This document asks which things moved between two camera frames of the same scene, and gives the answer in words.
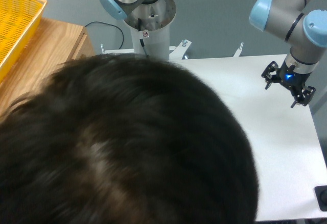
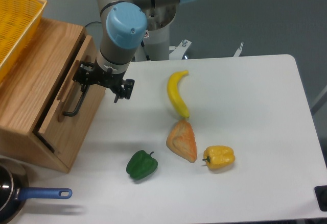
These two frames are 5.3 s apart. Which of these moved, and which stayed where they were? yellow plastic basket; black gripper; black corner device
Moved: black gripper
Stayed: black corner device; yellow plastic basket
